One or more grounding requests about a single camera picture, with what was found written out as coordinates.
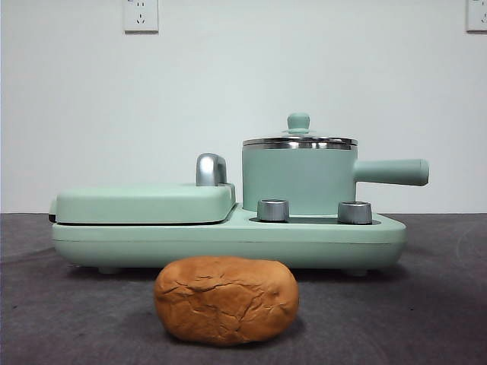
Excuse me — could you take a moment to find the green pot with straight handle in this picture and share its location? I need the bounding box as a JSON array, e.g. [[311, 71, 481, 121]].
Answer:
[[241, 141, 431, 214]]

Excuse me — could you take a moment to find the white wall socket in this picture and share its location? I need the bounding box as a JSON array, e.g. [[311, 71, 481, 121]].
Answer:
[[123, 0, 159, 33], [466, 0, 487, 33]]

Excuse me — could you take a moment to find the green breakfast machine base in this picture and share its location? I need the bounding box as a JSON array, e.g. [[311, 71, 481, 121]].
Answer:
[[51, 202, 407, 275]]

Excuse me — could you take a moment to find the silver control knob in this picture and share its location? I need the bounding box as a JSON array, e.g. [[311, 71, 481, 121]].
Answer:
[[337, 200, 374, 225], [256, 198, 291, 222]]

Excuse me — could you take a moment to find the glass lid with green knob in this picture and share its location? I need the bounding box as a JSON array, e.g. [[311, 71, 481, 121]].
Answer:
[[242, 112, 359, 148]]

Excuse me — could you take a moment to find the green griddle cover, silver handle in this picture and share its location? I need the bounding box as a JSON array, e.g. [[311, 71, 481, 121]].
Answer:
[[48, 153, 237, 226]]

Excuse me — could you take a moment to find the brown potato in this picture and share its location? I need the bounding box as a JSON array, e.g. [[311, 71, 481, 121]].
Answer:
[[153, 255, 300, 348]]

